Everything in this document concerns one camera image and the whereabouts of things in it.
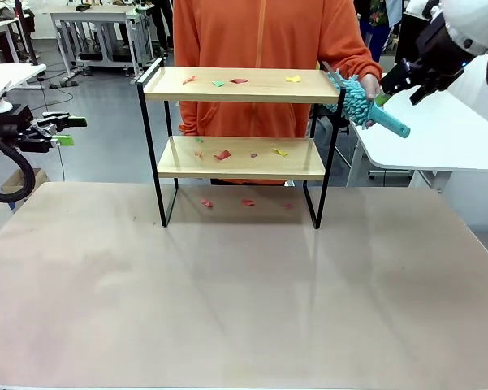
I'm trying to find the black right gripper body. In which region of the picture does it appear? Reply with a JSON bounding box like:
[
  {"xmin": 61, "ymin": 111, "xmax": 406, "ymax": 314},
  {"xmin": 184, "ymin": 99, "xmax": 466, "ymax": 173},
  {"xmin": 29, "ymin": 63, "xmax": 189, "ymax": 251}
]
[{"xmin": 415, "ymin": 15, "xmax": 473, "ymax": 85}]

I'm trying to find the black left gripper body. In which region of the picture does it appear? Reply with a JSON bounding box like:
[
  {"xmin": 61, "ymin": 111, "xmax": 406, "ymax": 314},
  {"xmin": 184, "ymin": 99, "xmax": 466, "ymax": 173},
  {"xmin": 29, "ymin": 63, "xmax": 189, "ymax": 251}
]
[{"xmin": 0, "ymin": 104, "xmax": 57, "ymax": 154}]

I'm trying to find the teal chenille duster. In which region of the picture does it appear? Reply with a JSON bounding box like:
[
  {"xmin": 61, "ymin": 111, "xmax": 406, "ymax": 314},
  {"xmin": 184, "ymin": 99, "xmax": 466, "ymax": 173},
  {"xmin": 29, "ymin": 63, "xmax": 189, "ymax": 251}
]
[{"xmin": 323, "ymin": 67, "xmax": 412, "ymax": 140}]

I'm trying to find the person's left forearm orange sleeve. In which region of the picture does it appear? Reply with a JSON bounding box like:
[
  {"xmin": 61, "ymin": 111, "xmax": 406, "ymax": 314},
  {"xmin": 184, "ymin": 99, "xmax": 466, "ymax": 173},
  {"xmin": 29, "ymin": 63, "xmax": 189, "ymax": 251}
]
[{"xmin": 316, "ymin": 15, "xmax": 383, "ymax": 83}]

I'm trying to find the person's right forearm orange sleeve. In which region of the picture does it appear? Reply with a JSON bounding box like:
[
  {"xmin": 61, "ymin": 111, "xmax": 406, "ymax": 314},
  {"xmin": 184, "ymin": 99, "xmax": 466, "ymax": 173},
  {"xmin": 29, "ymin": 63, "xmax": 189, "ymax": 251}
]
[{"xmin": 173, "ymin": 48, "xmax": 202, "ymax": 137}]

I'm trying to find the person's left hand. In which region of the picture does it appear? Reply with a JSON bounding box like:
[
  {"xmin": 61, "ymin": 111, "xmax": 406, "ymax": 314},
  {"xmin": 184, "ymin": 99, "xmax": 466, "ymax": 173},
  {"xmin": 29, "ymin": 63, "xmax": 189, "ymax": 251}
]
[{"xmin": 361, "ymin": 75, "xmax": 386, "ymax": 108}]

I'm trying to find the white rounded side table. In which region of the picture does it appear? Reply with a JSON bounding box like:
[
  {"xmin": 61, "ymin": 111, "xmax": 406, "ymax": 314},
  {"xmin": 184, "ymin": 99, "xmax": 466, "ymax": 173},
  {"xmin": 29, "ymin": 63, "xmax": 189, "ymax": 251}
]
[{"xmin": 346, "ymin": 52, "xmax": 488, "ymax": 190}]

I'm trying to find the white desk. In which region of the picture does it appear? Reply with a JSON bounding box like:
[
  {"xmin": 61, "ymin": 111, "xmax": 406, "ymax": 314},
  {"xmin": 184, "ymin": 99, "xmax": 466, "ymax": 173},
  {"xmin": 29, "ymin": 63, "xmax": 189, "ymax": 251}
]
[{"xmin": 0, "ymin": 63, "xmax": 48, "ymax": 93}]

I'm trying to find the person in colourful shirt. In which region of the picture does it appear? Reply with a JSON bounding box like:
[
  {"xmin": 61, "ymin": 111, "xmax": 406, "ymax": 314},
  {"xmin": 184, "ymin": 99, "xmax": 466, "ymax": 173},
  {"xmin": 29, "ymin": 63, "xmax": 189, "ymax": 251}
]
[{"xmin": 357, "ymin": 0, "xmax": 395, "ymax": 56}]

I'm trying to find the cardboard box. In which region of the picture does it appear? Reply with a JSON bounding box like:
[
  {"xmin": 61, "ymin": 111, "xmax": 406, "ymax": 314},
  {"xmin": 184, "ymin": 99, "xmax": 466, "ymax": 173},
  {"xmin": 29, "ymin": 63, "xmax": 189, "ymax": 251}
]
[{"xmin": 0, "ymin": 167, "xmax": 52, "ymax": 204}]

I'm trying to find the black pole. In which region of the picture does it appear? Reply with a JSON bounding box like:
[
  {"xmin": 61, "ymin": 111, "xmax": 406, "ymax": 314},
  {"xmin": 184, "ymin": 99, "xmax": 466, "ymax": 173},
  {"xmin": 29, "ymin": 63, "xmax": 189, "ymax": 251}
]
[{"xmin": 16, "ymin": 0, "xmax": 41, "ymax": 67}]

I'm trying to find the white-framed workbench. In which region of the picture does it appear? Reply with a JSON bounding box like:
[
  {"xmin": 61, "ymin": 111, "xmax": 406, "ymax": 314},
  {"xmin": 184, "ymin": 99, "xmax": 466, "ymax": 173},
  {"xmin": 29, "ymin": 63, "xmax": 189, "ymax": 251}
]
[{"xmin": 50, "ymin": 3, "xmax": 156, "ymax": 79}]

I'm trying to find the person in dark clothes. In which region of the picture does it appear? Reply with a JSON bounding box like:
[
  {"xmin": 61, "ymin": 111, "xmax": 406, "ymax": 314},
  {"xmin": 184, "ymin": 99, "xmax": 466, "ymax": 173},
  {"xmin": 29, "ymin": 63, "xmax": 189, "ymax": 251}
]
[{"xmin": 148, "ymin": 0, "xmax": 175, "ymax": 56}]

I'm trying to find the person in orange hoodie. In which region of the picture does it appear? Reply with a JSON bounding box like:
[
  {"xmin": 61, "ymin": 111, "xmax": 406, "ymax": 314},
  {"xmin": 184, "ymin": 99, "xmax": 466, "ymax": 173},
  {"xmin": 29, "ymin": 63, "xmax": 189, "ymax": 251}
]
[{"xmin": 173, "ymin": 0, "xmax": 383, "ymax": 186}]

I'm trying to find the black metal bar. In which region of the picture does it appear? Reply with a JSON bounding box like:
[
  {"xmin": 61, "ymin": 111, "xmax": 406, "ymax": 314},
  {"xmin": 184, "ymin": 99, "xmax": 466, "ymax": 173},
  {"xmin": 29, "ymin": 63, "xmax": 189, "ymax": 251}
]
[{"xmin": 136, "ymin": 58, "xmax": 347, "ymax": 230}]

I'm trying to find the black corrugated cable hose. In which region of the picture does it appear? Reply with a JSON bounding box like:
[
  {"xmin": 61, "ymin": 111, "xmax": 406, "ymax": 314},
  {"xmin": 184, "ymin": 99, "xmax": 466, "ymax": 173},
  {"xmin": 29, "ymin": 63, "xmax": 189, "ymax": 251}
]
[{"xmin": 0, "ymin": 136, "xmax": 37, "ymax": 203}]

